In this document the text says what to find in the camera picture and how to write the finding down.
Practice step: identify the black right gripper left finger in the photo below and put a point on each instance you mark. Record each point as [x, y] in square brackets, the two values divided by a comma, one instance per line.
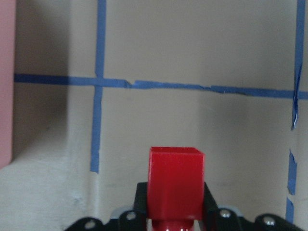
[139, 223]

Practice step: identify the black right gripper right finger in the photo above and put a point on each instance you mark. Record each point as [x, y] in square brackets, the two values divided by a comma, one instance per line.
[210, 211]

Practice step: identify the red toy block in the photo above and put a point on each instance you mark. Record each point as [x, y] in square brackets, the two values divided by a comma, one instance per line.
[175, 189]

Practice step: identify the pink plastic box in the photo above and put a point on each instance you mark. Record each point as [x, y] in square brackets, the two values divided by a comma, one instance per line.
[7, 52]

